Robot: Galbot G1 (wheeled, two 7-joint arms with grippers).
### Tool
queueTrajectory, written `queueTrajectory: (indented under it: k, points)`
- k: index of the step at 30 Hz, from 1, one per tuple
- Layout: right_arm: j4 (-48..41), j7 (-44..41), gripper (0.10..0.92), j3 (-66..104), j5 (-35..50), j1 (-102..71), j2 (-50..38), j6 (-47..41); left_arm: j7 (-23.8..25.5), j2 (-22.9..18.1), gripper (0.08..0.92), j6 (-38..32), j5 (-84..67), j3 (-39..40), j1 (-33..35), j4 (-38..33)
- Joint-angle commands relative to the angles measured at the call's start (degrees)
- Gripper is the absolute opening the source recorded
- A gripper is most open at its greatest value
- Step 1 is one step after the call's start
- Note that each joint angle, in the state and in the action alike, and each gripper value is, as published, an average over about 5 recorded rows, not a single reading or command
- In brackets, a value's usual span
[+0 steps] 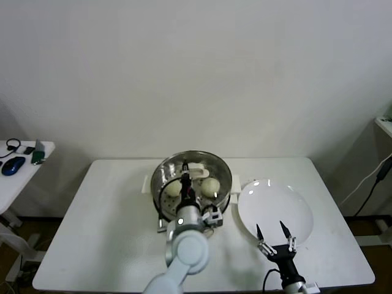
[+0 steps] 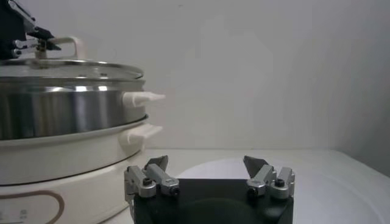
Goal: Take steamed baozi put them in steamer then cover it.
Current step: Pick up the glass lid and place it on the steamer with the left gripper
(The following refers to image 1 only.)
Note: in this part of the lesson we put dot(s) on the green circuit board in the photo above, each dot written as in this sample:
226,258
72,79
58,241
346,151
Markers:
37,156

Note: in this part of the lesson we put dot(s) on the white steamed baozi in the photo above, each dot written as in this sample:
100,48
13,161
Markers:
173,188
210,187

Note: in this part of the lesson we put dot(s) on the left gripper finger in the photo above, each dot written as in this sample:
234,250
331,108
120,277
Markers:
186,183
185,168

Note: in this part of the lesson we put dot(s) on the stainless steel steamer basket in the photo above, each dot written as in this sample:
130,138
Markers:
222,171

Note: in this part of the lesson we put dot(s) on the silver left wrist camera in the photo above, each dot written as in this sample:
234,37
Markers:
213,217

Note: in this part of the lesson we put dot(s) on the small black device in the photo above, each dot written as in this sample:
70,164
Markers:
29,150

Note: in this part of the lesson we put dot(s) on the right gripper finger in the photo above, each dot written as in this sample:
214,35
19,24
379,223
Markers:
290,240
266,245

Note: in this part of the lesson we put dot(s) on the blue computer mouse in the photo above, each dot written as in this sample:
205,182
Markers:
13,165

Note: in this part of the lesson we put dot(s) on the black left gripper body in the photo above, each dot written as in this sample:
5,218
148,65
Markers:
188,199

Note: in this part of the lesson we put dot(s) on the white side table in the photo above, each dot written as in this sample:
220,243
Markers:
18,186

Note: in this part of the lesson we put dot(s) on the white desk with green items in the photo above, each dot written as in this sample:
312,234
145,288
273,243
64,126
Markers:
384,125

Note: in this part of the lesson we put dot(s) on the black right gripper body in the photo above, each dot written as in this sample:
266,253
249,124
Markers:
286,263

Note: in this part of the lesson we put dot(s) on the white round plate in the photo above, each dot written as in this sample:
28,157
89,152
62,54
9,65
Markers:
275,205

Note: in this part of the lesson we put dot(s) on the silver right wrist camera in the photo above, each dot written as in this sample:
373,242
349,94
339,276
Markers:
295,288

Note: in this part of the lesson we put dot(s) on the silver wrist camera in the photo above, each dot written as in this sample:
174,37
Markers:
295,288
213,217

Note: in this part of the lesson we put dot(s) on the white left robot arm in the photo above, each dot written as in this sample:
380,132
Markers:
188,251

